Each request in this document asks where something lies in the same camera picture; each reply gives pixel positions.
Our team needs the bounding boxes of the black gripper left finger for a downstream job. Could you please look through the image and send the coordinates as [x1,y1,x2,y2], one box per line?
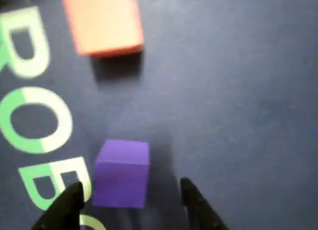
[32,181,84,230]

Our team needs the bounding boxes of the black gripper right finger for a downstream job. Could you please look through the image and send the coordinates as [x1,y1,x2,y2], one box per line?
[180,177,229,230]

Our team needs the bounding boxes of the purple cube block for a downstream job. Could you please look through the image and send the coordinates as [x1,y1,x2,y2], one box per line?
[92,140,151,209]

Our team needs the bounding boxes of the orange cube block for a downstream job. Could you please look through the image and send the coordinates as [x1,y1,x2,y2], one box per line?
[62,0,145,57]

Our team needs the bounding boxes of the black WOWROBO printed mat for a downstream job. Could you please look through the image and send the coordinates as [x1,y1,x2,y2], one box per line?
[0,0,318,230]

